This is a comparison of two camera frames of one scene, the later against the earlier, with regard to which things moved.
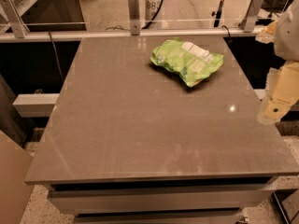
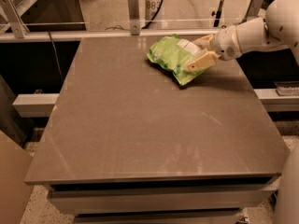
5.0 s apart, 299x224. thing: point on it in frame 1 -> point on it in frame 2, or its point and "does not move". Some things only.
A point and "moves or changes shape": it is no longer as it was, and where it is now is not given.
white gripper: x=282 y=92 -> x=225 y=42
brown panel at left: x=15 y=162 does not move
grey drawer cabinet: x=129 y=142 does not move
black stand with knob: x=219 y=11 does not move
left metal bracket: x=14 y=16 does not move
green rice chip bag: x=192 y=62 moves or changes shape
